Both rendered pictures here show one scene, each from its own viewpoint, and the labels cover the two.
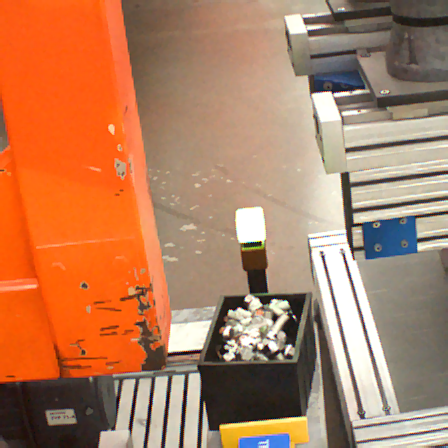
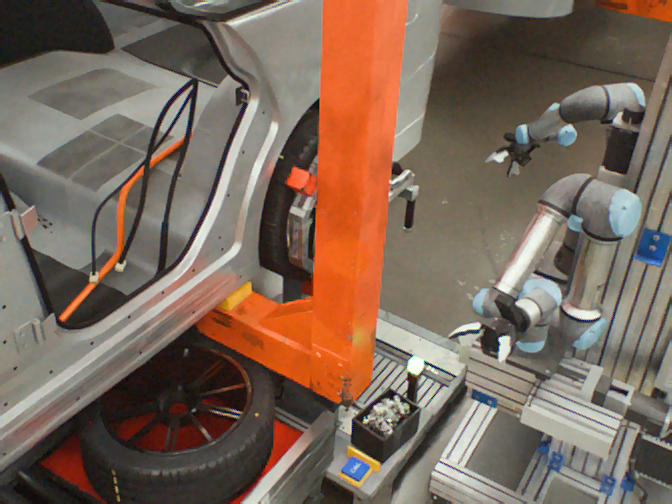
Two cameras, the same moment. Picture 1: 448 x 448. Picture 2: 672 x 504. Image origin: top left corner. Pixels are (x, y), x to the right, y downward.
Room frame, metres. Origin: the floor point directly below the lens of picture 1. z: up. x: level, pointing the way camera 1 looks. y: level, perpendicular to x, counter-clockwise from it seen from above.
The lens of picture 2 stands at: (-0.30, -0.75, 2.66)
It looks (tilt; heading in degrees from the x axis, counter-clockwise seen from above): 36 degrees down; 27
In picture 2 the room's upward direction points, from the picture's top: 3 degrees clockwise
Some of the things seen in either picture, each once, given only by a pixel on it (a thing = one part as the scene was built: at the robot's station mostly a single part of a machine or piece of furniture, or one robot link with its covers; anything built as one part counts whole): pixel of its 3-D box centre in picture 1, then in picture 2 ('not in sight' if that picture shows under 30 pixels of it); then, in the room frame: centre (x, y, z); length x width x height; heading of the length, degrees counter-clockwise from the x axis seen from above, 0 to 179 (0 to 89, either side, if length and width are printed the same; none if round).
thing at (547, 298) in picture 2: not in sight; (539, 303); (1.54, -0.42, 1.21); 0.11 x 0.08 x 0.09; 165
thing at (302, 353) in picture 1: (260, 356); (385, 423); (1.53, -0.03, 0.51); 0.20 x 0.14 x 0.13; 167
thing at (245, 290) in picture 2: not in sight; (226, 290); (1.65, 0.69, 0.71); 0.14 x 0.14 x 0.05; 85
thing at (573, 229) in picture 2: not in sight; (586, 226); (2.33, -0.38, 0.98); 0.13 x 0.12 x 0.14; 133
